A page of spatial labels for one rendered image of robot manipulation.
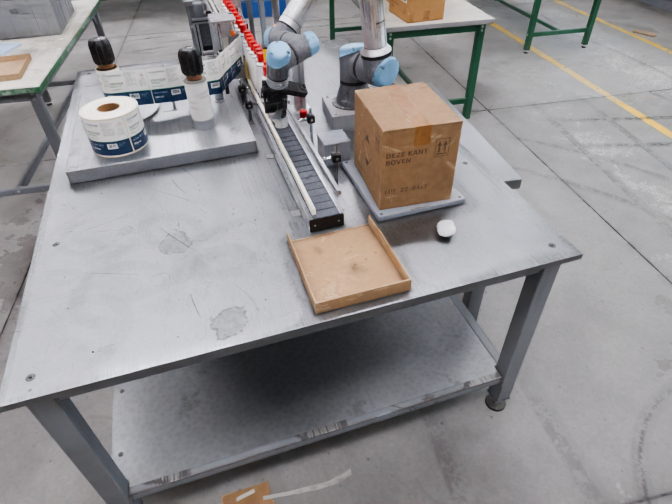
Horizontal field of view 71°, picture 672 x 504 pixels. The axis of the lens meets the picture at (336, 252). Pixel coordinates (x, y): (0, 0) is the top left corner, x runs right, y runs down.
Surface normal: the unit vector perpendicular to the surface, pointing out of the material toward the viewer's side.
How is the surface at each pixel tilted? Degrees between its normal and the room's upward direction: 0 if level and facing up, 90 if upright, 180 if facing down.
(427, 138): 90
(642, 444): 0
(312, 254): 0
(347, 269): 0
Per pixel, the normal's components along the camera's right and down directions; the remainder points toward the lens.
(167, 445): -0.02, -0.76
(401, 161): 0.23, 0.63
